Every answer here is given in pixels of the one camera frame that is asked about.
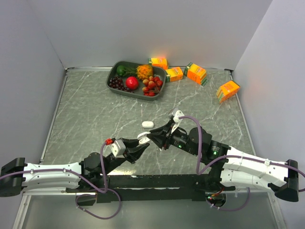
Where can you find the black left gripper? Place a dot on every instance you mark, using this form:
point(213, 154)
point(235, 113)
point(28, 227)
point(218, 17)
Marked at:
point(131, 156)

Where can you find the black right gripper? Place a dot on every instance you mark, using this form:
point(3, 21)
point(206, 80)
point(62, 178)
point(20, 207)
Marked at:
point(162, 136)

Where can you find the white square charging case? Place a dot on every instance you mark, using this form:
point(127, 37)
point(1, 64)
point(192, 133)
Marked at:
point(143, 138)

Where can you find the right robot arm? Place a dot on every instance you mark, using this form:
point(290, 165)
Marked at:
point(230, 167)

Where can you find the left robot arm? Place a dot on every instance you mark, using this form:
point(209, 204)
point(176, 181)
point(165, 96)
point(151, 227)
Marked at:
point(91, 172)

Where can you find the white oval charging case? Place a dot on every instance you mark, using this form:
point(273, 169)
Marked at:
point(147, 124)

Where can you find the dark grey fruit tray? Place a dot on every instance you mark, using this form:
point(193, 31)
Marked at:
point(141, 81)

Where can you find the red pomegranate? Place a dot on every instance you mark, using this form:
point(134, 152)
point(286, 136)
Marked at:
point(132, 83)

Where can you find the orange box middle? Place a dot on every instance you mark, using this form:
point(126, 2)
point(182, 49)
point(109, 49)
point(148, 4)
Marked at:
point(174, 74)

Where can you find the orange pineapple toy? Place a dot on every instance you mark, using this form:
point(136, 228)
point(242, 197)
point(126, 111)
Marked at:
point(144, 71)

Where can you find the dark purple grapes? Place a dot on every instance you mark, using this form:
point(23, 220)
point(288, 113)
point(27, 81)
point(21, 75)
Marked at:
point(117, 83)

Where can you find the orange sponge box near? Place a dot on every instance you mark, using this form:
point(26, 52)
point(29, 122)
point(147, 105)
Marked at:
point(196, 73)

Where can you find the orange box back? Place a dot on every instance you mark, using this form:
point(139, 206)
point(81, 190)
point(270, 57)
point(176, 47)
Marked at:
point(159, 62)

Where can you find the green pepper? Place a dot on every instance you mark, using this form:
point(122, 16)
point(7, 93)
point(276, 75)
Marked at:
point(121, 71)

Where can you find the orange striped sponge box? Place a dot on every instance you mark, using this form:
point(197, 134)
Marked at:
point(227, 90)

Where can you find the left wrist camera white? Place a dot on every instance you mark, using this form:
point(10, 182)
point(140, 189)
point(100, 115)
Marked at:
point(115, 148)

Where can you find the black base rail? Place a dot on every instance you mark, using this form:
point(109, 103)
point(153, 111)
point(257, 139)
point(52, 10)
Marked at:
point(154, 187)

